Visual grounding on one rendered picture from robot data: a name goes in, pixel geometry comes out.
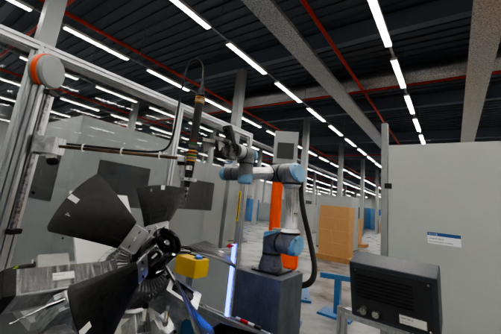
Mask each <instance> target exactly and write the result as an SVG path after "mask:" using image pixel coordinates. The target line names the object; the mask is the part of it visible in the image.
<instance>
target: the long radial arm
mask: <svg viewBox="0 0 501 334"><path fill-rule="evenodd" d="M116 265H117V263H116V260H109V261H101V262H86V263H78V264H70V265H55V266H46V267H38V268H23V269H16V296H15V298H14V299H12V301H11V302H10V303H9V304H8V306H7V307H6V308H5V309H4V311H3V312H2V313H1V315H3V314H7V313H12V312H19V311H23V310H28V309H35V308H40V307H43V306H44V305H46V304H47V302H48V301H49V300H50V299H51V298H52V297H53V296H54V295H56V294H59V293H61V292H63V291H65V290H67V289H68V288H69V285H71V284H74V283H78V282H80V281H83V280H87V279H89V278H92V277H96V276H98V275H100V274H104V273H107V272H109V271H112V270H115V269H117V266H116Z"/></svg>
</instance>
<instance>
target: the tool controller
mask: <svg viewBox="0 0 501 334"><path fill-rule="evenodd" d="M349 264H350V291H351V305H352V314H353V315H357V316H359V317H362V318H366V319H369V320H372V321H376V322H378V323H381V324H385V325H388V326H390V327H394V328H397V329H399V330H404V331H406V332H409V333H413V334H442V326H443V316H442V302H441V275H440V267H439V266H438V265H432V264H427V263H423V262H415V261H411V260H407V259H399V258H394V257H390V256H383V255H378V254H373V253H365V252H361V251H358V252H357V253H356V254H355V255H354V257H353V258H352V259H351V260H350V261H349Z"/></svg>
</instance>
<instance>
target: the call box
mask: <svg viewBox="0 0 501 334"><path fill-rule="evenodd" d="M208 266H209V259H207V258H202V259H196V258H195V256H192V255H189V254H181V255H178V256H177V257H176V262H175V267H174V272H176V273H178V274H182V275H184V276H186V277H190V278H192V279H196V278H201V277H207V272H208Z"/></svg>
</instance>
